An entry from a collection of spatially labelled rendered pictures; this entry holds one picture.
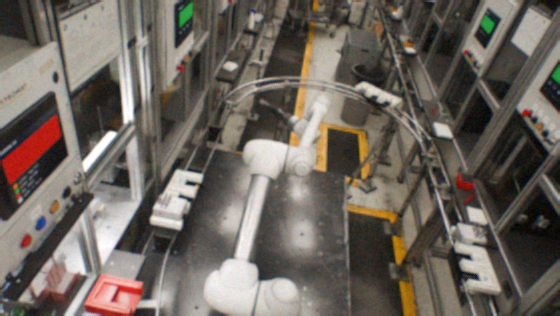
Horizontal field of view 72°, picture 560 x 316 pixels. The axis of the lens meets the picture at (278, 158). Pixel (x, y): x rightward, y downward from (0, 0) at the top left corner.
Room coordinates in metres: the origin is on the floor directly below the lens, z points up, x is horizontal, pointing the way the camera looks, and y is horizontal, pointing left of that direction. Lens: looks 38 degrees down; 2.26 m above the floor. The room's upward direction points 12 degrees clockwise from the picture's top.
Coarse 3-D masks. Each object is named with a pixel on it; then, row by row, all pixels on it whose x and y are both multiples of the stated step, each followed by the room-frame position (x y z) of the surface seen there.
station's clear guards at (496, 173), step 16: (512, 128) 1.91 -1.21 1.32; (496, 144) 1.95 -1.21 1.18; (512, 144) 1.83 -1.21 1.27; (528, 144) 1.72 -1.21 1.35; (496, 160) 1.87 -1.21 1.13; (512, 160) 1.75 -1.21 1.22; (528, 160) 1.65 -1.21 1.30; (480, 176) 1.91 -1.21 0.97; (496, 176) 1.78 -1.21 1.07; (512, 176) 1.68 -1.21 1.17; (528, 176) 1.58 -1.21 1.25; (496, 192) 1.71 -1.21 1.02; (512, 192) 1.60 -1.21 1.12; (496, 208) 1.63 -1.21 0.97
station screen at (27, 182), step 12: (48, 120) 0.70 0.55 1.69; (24, 132) 0.62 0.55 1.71; (36, 132) 0.65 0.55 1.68; (60, 132) 0.73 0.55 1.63; (12, 144) 0.58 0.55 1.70; (60, 144) 0.72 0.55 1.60; (0, 156) 0.54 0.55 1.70; (48, 156) 0.67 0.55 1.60; (60, 156) 0.71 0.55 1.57; (0, 168) 0.53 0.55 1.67; (36, 168) 0.63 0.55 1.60; (48, 168) 0.66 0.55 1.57; (24, 180) 0.58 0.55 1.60; (36, 180) 0.61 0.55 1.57; (12, 192) 0.54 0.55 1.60; (24, 192) 0.57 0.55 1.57
